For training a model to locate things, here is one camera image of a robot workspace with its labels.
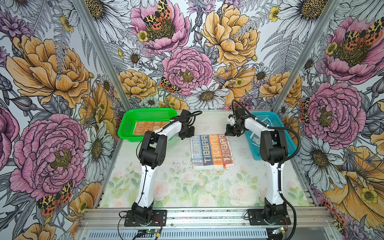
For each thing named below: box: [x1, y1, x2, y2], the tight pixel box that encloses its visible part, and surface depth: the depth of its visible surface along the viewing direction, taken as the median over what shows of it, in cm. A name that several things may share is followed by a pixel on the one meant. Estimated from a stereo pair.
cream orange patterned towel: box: [190, 134, 235, 170], surface depth 99 cm
